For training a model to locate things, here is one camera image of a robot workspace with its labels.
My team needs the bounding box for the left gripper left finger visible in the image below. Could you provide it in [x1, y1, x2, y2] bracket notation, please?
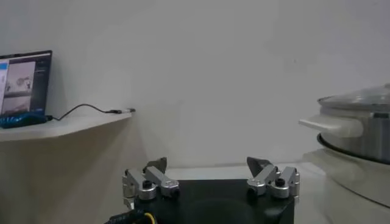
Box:
[121, 156, 180, 211]

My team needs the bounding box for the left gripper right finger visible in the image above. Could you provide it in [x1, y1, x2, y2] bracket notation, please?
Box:
[246, 156, 301, 200]

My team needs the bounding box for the glass lid with cream handle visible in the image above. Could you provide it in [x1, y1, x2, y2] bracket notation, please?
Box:
[317, 83, 390, 113]

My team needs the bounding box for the steel perforated steamer basket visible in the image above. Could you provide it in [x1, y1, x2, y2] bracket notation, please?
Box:
[298, 103, 390, 165]

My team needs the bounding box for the white electric cooker base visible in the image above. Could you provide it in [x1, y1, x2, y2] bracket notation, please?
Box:
[302, 148, 390, 208]

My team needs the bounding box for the blue plastic object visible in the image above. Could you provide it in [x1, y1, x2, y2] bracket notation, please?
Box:
[0, 111, 53, 129]

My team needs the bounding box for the laptop screen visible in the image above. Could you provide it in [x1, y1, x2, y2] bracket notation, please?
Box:
[0, 50, 53, 118]

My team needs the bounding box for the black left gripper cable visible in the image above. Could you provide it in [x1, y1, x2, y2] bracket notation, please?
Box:
[105, 209, 157, 224]

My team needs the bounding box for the white side table with cable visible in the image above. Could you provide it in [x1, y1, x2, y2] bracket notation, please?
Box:
[0, 111, 133, 224]

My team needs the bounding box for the black charger cable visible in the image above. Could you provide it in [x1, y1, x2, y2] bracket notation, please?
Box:
[45, 103, 137, 122]

